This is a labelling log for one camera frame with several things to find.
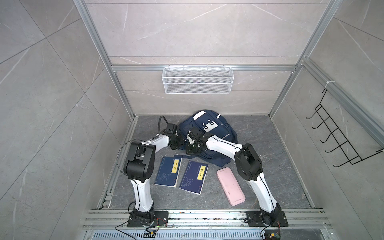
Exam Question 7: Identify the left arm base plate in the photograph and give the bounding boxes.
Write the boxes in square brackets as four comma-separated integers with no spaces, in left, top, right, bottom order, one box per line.
[127,209,169,228]

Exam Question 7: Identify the navy blue student backpack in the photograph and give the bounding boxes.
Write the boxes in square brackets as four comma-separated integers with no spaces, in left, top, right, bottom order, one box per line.
[179,110,238,167]

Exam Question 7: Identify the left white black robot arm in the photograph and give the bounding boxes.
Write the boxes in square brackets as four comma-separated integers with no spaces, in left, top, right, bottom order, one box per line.
[119,116,185,226]

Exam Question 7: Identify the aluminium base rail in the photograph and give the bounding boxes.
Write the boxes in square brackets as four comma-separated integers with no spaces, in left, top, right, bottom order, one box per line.
[79,209,338,240]

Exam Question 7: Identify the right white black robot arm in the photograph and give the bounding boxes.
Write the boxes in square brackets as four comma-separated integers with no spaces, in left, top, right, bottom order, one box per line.
[186,128,282,226]

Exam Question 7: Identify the white wire mesh basket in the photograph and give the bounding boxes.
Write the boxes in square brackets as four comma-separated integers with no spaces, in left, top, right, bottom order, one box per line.
[162,66,235,94]

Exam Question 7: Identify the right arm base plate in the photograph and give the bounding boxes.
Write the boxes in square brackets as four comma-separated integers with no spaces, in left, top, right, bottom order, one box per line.
[244,211,289,227]

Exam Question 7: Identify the black wire hook rack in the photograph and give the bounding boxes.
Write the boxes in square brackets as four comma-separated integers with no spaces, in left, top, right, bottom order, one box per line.
[306,89,384,168]

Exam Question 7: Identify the blue book yellow label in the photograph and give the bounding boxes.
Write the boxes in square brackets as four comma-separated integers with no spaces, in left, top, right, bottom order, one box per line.
[155,156,182,188]
[179,161,209,195]

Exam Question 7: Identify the pink pencil case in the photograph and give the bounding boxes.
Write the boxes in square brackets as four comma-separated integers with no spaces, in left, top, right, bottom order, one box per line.
[217,167,246,206]

